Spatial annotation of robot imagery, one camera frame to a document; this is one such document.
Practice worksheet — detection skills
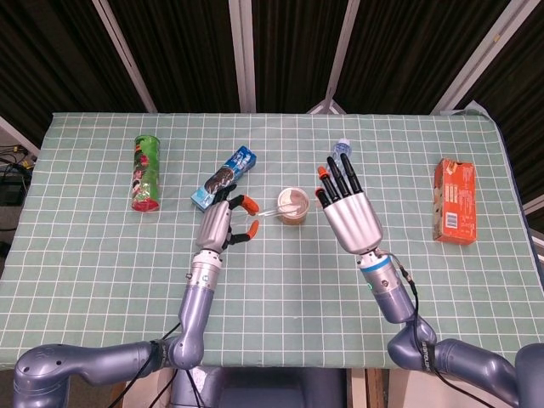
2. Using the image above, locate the right robot hand silver orange-tipped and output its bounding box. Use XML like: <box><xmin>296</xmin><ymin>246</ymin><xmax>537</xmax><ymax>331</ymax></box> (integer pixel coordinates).
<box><xmin>314</xmin><ymin>153</ymin><xmax>385</xmax><ymax>256</ymax></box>

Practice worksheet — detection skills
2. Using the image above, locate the left robot hand silver orange-tipped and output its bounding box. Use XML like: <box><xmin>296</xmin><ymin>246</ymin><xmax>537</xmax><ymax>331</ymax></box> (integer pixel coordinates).
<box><xmin>195</xmin><ymin>184</ymin><xmax>261</xmax><ymax>252</ymax></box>

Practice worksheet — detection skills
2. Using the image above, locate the thin clear stick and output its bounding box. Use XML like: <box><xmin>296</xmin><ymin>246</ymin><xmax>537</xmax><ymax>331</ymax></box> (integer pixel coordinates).
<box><xmin>250</xmin><ymin>202</ymin><xmax>298</xmax><ymax>218</ymax></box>

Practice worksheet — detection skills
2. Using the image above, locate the blue cookie box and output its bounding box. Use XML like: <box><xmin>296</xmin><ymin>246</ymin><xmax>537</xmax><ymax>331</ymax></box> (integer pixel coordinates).
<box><xmin>190</xmin><ymin>145</ymin><xmax>258</xmax><ymax>215</ymax></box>

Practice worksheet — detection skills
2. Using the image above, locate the round brown lidded cup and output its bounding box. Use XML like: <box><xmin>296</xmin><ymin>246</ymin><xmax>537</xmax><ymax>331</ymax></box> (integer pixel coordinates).
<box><xmin>276</xmin><ymin>187</ymin><xmax>311</xmax><ymax>227</ymax></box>

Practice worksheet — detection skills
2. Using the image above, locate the clear plastic water bottle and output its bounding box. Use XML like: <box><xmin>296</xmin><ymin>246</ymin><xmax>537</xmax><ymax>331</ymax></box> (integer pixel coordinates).
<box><xmin>329</xmin><ymin>138</ymin><xmax>354</xmax><ymax>169</ymax></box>

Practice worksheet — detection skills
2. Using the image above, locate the green chips can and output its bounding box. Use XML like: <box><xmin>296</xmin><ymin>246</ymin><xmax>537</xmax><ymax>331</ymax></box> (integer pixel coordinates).
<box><xmin>130</xmin><ymin>134</ymin><xmax>164</xmax><ymax>213</ymax></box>

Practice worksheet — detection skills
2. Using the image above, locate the orange cardboard box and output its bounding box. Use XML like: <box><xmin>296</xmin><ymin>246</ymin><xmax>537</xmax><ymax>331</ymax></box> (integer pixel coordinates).
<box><xmin>432</xmin><ymin>158</ymin><xmax>478</xmax><ymax>246</ymax></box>

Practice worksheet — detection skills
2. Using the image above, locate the green checkered tablecloth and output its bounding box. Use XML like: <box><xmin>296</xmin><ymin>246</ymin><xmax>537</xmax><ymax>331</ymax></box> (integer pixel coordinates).
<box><xmin>0</xmin><ymin>110</ymin><xmax>544</xmax><ymax>377</ymax></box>

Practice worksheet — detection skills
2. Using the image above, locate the black equipment box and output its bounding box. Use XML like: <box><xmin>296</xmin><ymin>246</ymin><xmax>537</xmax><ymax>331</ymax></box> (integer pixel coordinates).
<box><xmin>0</xmin><ymin>178</ymin><xmax>29</xmax><ymax>206</ymax></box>

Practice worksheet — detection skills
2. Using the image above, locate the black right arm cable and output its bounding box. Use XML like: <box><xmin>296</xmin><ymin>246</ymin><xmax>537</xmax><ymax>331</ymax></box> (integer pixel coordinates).
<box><xmin>394</xmin><ymin>261</ymin><xmax>473</xmax><ymax>408</ymax></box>

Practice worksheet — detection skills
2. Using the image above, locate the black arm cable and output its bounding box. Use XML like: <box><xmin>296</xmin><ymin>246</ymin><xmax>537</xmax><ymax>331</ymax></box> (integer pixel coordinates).
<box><xmin>394</xmin><ymin>261</ymin><xmax>473</xmax><ymax>408</ymax></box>
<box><xmin>112</xmin><ymin>321</ymin><xmax>184</xmax><ymax>408</ymax></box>

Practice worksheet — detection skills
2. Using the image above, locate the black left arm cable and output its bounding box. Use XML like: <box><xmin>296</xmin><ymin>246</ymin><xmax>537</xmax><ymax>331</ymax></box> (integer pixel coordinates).
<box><xmin>112</xmin><ymin>321</ymin><xmax>184</xmax><ymax>408</ymax></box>

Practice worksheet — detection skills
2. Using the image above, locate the white metal frame post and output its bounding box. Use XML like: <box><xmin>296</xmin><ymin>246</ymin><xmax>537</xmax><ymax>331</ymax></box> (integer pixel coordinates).
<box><xmin>92</xmin><ymin>0</ymin><xmax>158</xmax><ymax>114</ymax></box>
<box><xmin>305</xmin><ymin>0</ymin><xmax>362</xmax><ymax>115</ymax></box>
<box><xmin>228</xmin><ymin>0</ymin><xmax>258</xmax><ymax>114</ymax></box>
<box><xmin>431</xmin><ymin>0</ymin><xmax>528</xmax><ymax>116</ymax></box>

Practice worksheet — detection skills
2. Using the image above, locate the wooden table frame board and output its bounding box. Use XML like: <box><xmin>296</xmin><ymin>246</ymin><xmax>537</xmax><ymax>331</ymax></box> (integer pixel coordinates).
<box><xmin>346</xmin><ymin>367</ymin><xmax>388</xmax><ymax>408</ymax></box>
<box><xmin>110</xmin><ymin>376</ymin><xmax>131</xmax><ymax>408</ymax></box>

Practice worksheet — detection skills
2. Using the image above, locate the bundle of floor cables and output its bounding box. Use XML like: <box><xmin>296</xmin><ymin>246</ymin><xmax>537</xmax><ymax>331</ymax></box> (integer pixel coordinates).
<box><xmin>0</xmin><ymin>144</ymin><xmax>37</xmax><ymax>172</ymax></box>

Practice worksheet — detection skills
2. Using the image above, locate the white metal frame rail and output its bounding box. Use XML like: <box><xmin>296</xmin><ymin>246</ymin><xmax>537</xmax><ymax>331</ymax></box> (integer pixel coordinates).
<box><xmin>0</xmin><ymin>114</ymin><xmax>42</xmax><ymax>158</ymax></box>

